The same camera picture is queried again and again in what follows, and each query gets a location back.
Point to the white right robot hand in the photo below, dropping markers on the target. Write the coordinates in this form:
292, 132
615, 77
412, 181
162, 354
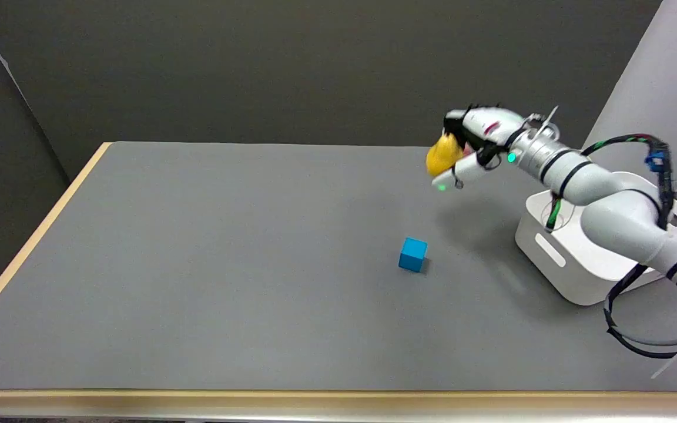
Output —
487, 130

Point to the yellow pear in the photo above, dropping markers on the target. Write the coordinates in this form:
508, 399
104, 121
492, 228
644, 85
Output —
443, 154

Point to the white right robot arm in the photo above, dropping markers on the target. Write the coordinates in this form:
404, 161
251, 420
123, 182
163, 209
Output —
603, 197

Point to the white plastic box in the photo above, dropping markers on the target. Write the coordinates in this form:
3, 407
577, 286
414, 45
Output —
573, 258

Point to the blue cube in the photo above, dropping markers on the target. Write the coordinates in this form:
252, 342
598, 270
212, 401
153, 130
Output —
413, 254

